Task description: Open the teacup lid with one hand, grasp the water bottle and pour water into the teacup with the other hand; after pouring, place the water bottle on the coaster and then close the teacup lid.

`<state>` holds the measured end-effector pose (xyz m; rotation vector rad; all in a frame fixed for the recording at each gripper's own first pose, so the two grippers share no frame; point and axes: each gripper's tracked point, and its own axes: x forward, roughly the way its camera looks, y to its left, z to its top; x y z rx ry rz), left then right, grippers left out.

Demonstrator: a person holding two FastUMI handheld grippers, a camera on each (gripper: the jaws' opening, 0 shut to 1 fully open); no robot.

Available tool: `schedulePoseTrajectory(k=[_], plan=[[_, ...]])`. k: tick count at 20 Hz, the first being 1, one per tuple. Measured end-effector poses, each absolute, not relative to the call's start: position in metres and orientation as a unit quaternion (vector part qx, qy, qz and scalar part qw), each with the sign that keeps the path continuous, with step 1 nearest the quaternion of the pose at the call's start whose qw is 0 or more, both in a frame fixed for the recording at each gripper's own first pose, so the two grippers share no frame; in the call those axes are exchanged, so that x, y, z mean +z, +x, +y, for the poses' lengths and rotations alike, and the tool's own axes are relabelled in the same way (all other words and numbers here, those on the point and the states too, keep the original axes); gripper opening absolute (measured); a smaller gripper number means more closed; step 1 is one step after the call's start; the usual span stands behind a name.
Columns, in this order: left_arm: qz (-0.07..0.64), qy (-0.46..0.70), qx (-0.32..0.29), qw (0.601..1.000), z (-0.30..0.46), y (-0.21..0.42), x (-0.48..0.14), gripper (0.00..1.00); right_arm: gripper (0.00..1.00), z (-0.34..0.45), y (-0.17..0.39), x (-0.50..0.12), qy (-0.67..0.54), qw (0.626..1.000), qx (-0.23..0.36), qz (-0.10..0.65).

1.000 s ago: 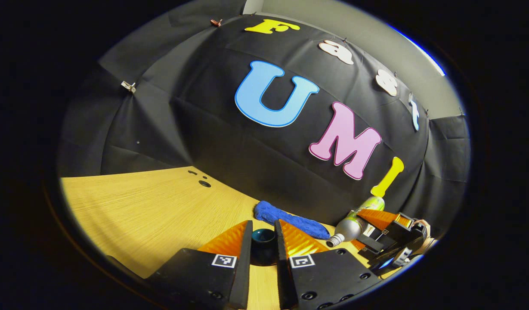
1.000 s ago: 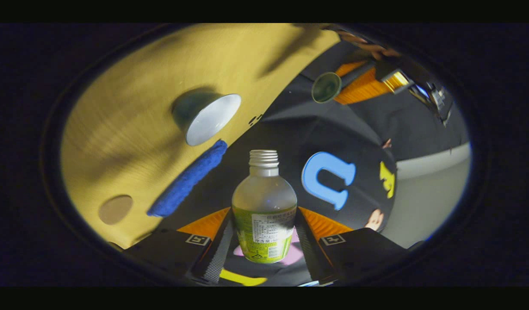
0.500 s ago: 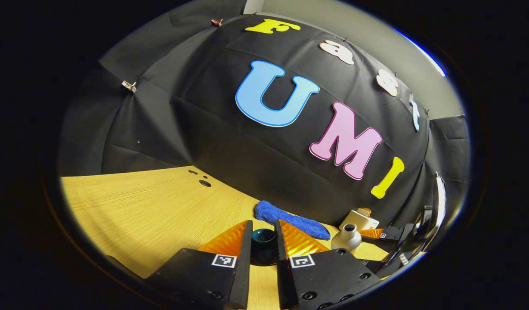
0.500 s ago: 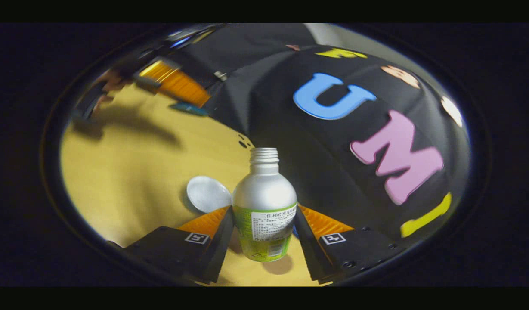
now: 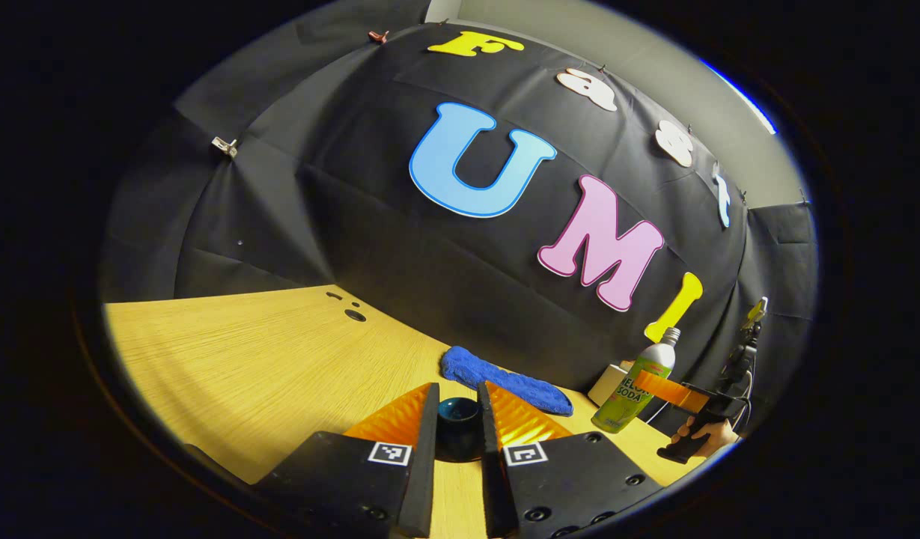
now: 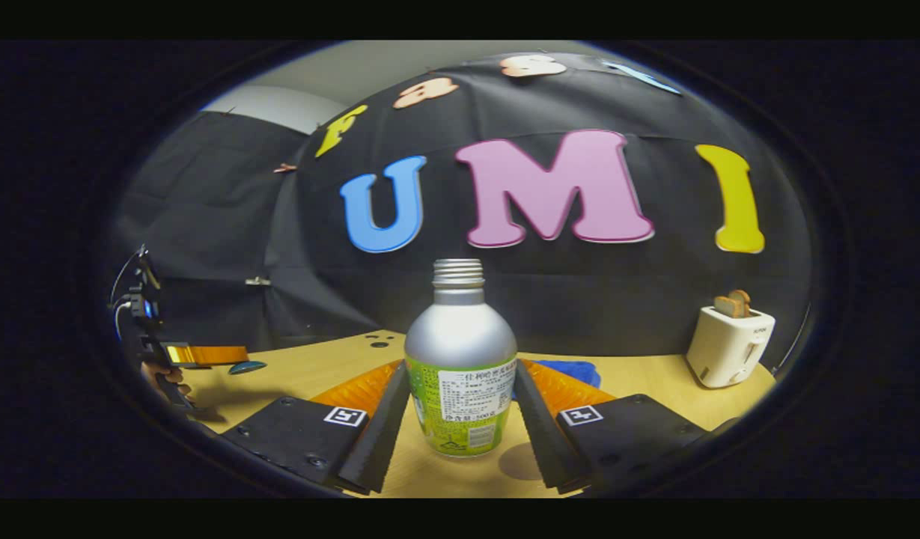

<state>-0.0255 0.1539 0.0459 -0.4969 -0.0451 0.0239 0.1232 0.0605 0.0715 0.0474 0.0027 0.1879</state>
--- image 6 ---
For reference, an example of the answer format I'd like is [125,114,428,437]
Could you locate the toast slices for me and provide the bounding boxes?
[713,290,752,319]

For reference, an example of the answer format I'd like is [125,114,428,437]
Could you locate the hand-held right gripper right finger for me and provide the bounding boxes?
[514,358,719,496]

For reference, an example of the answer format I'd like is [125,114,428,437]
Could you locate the toaster power cable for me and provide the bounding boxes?
[773,302,812,373]

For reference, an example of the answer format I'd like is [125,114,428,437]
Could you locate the black backdrop cloth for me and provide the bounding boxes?
[108,52,814,375]

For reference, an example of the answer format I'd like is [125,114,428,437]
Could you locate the blue towel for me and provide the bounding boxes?
[534,360,601,389]

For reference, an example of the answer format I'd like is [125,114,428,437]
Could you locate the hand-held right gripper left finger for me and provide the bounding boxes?
[220,359,412,496]

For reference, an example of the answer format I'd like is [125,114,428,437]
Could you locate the white toaster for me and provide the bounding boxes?
[686,303,776,389]

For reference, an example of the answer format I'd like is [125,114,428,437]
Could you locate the silver green water bottle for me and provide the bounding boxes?
[403,258,519,458]

